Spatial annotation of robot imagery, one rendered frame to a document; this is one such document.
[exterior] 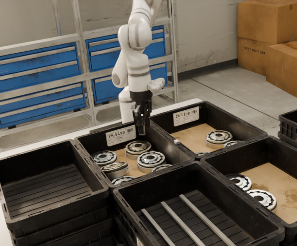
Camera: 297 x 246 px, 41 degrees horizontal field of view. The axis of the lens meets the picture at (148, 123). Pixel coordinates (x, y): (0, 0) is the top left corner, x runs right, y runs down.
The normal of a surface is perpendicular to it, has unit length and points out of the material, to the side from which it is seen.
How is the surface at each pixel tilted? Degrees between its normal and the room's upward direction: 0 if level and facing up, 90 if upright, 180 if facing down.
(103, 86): 90
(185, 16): 90
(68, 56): 90
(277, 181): 0
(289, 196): 0
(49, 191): 0
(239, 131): 90
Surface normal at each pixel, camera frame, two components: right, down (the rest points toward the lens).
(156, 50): 0.44, 0.34
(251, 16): -0.85, 0.28
